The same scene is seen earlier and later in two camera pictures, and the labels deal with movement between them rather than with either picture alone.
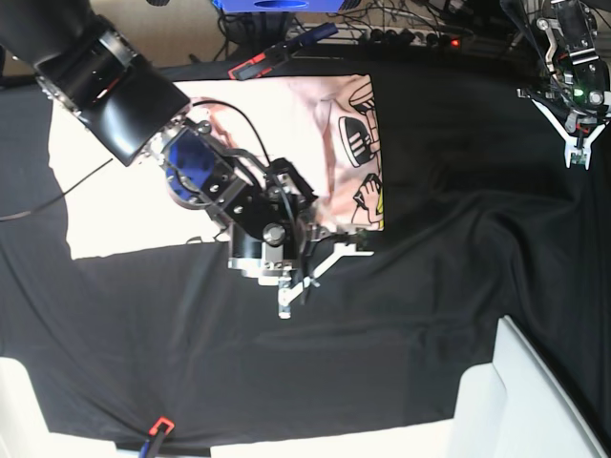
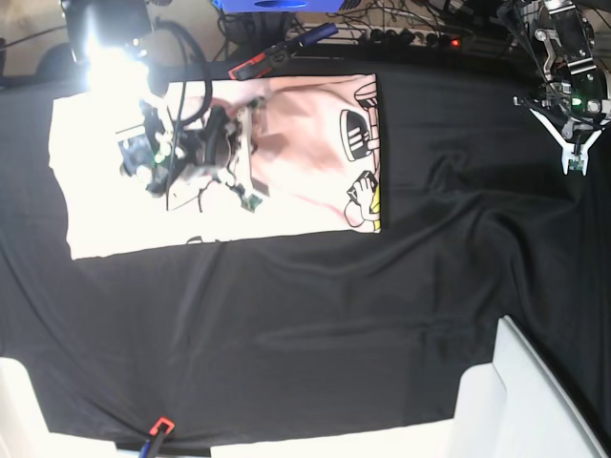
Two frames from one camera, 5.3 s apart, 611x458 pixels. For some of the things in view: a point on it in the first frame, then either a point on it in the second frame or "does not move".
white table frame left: x=24 y=431 does not move
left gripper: x=290 y=254 to x=226 y=146
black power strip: x=389 y=34 does not move
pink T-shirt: x=326 y=125 does not move
